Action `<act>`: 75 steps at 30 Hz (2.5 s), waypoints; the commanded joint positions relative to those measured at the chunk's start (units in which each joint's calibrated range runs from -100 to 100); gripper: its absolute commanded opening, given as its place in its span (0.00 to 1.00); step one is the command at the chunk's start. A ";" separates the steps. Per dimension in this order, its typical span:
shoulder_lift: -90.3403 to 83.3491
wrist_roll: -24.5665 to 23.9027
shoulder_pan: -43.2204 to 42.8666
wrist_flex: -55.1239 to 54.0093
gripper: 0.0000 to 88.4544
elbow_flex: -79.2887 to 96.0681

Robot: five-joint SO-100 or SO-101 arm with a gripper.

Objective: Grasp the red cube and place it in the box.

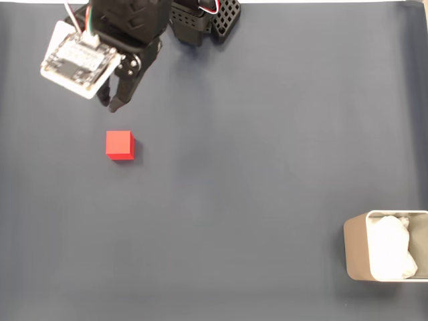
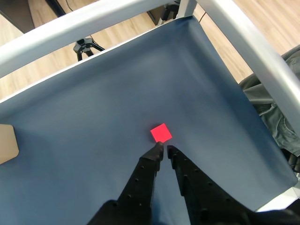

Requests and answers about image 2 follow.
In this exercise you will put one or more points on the beige box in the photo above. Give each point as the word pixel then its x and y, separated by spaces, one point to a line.
pixel 7 145

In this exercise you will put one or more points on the black stand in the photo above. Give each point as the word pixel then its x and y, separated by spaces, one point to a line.
pixel 170 11

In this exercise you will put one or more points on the black tripod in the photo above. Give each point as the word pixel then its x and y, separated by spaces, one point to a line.
pixel 82 45

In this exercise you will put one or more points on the dark cabinet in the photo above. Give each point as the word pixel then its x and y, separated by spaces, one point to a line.
pixel 16 11

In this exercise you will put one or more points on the red cube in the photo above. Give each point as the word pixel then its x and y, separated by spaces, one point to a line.
pixel 161 132

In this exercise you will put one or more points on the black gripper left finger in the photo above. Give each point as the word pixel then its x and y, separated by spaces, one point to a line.
pixel 140 182

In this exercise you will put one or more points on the person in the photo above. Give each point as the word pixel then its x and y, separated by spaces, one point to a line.
pixel 276 117

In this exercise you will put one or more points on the dark blue mat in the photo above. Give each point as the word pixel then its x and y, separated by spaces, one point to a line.
pixel 93 117

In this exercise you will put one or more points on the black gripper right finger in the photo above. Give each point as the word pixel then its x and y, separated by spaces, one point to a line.
pixel 199 194

